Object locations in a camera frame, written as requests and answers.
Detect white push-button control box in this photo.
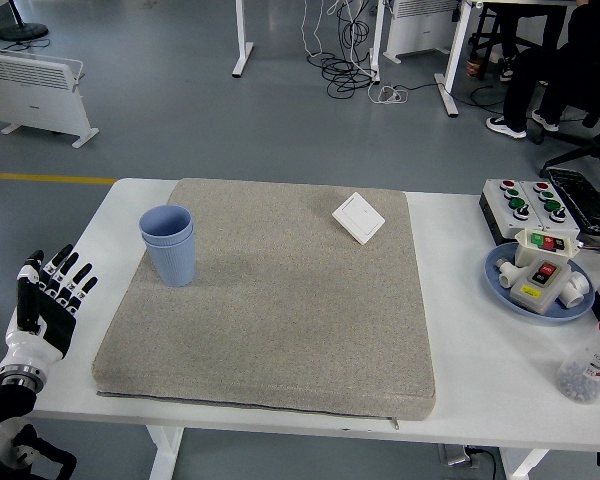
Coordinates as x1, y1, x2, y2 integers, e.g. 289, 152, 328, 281
520, 179, 581, 241
478, 177, 537, 246

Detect white desk leg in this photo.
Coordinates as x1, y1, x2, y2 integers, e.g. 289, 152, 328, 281
367, 0, 387, 84
433, 0, 484, 118
231, 0, 255, 78

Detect grey switch box red button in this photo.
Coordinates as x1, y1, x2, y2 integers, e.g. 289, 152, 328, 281
509, 258, 575, 317

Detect black flat ribbed case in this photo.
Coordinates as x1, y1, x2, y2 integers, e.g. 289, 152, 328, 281
546, 167, 600, 235

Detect white table leg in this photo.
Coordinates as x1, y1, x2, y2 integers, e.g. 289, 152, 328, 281
147, 424, 185, 480
499, 447, 551, 480

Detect blue ribbed cup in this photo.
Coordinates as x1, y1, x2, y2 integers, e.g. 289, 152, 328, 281
138, 204, 195, 239
140, 227, 198, 288

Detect white plastic pipe fitting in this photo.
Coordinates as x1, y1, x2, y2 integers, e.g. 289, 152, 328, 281
497, 257, 520, 291
559, 269, 594, 311

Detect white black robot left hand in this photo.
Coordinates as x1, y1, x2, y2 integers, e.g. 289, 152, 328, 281
0, 243, 100, 374

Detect black cable bundle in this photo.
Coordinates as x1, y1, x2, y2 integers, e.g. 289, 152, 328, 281
321, 0, 381, 99

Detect grey-brown cushion mat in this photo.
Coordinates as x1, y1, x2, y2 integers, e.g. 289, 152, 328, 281
92, 177, 437, 431

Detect blue round plate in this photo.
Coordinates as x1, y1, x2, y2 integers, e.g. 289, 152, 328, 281
483, 242, 597, 326

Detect white switch box green red buttons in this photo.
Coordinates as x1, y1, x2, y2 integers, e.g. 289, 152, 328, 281
513, 228, 581, 269

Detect black stool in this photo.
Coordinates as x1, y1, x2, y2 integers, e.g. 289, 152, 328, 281
469, 3, 504, 65

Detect white cable with plug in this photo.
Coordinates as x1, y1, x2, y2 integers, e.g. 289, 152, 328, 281
367, 82, 410, 106

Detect clear screw jar red lid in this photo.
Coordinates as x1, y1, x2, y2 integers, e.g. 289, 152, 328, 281
554, 309, 600, 405

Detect white wall switch plate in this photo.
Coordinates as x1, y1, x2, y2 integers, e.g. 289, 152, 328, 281
331, 191, 387, 246

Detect grey power strip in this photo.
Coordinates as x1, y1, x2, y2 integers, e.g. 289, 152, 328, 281
437, 442, 504, 471

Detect white panel heater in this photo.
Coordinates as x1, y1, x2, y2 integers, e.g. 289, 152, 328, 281
0, 48, 100, 149
383, 0, 462, 65

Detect person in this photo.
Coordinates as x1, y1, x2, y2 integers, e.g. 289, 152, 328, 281
497, 0, 556, 84
484, 0, 600, 141

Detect black fan stand base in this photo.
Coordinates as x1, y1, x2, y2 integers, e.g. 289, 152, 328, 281
0, 0, 50, 42

